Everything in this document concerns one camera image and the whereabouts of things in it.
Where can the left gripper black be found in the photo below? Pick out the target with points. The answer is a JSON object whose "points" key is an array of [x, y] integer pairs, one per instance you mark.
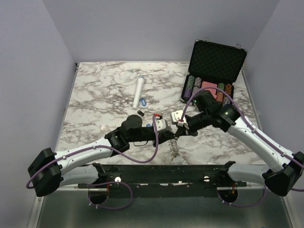
{"points": [[165, 136]]}

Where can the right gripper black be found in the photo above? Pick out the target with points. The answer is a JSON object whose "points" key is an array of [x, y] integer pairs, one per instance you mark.
{"points": [[184, 130]]}

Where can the metal keyring disc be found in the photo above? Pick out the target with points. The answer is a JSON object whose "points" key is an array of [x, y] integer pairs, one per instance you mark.
{"points": [[174, 150]]}

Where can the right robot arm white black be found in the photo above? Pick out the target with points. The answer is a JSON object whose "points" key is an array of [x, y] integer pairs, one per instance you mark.
{"points": [[282, 168]]}

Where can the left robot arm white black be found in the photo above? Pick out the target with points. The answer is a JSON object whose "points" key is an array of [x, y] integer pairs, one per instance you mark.
{"points": [[50, 169]]}

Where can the black glossy tag key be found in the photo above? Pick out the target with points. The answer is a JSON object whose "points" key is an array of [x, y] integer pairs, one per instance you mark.
{"points": [[140, 113]]}

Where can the blue tag key by microphone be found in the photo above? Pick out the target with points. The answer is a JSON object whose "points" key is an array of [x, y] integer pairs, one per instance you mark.
{"points": [[143, 102]]}

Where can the purple green chip stack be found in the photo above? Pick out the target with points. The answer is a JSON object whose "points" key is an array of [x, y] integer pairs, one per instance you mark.
{"points": [[189, 87]]}

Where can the red playing cards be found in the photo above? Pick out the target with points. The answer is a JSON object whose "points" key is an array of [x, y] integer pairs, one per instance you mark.
{"points": [[209, 86]]}

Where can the purple grey chip stack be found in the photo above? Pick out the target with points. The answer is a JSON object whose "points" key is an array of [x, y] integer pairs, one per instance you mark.
{"points": [[196, 85]]}

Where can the white microphone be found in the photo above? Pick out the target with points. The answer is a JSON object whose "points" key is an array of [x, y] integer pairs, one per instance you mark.
{"points": [[139, 85]]}

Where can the orange black chip stack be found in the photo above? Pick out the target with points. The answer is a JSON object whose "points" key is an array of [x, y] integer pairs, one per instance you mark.
{"points": [[228, 90]]}

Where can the black poker chip case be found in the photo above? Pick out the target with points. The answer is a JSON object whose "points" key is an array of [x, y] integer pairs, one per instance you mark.
{"points": [[215, 63]]}

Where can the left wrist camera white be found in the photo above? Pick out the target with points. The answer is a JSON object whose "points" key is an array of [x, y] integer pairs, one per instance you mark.
{"points": [[161, 125]]}

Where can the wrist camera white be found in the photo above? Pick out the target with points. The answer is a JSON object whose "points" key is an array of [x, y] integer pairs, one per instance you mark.
{"points": [[161, 125], [176, 118]]}

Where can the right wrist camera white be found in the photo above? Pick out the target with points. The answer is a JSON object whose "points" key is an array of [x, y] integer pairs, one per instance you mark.
{"points": [[176, 118]]}

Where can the black mounting rail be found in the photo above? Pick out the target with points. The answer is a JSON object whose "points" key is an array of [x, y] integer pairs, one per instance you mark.
{"points": [[159, 181]]}

